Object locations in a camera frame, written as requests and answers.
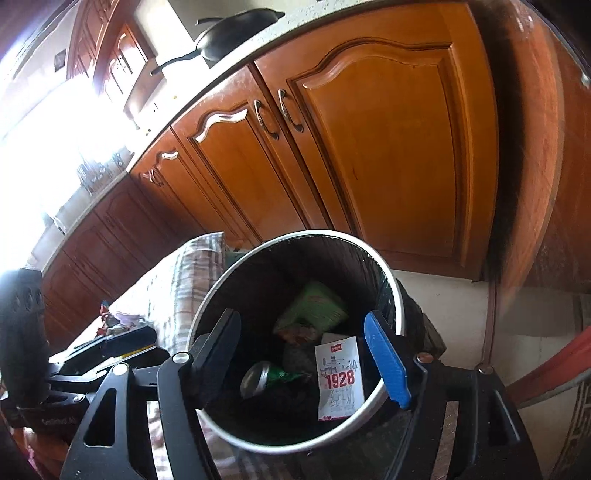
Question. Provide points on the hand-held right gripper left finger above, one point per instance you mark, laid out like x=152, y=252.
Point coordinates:
x=217, y=355

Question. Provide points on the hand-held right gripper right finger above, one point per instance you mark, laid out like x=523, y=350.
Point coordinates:
x=385, y=355

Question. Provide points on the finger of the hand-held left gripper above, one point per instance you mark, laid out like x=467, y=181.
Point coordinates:
x=138, y=362
x=129, y=340

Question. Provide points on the green foil snack bag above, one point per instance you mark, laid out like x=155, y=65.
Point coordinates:
x=258, y=378

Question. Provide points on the red white carton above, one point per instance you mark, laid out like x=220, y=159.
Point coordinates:
x=339, y=397

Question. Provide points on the white rim trash bin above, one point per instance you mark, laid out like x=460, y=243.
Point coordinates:
x=258, y=286

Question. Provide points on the light green packet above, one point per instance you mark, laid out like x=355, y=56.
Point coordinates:
x=314, y=307

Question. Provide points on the red wrapper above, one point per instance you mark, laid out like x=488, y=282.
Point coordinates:
x=105, y=318

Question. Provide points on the plaid tablecloth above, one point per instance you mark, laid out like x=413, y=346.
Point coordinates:
x=184, y=286

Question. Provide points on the sink faucet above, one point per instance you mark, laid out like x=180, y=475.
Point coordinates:
x=59, y=225

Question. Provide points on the kitchen window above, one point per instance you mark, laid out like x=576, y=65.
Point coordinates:
x=46, y=161

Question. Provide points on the wooden lower cabinets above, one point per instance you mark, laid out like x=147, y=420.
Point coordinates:
x=369, y=161

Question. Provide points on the wooden cabinets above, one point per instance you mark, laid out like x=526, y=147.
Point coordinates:
x=369, y=161
x=115, y=50

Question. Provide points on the stone kitchen countertop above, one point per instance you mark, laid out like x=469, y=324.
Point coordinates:
x=203, y=87

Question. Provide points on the ceiling vent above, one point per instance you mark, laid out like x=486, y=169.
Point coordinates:
x=60, y=61

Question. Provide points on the wooden upper cabinets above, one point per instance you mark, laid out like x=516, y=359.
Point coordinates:
x=115, y=50

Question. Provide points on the black wok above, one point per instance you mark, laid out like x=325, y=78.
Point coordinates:
x=240, y=32

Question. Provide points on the wooden door frame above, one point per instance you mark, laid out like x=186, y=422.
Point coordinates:
x=531, y=138

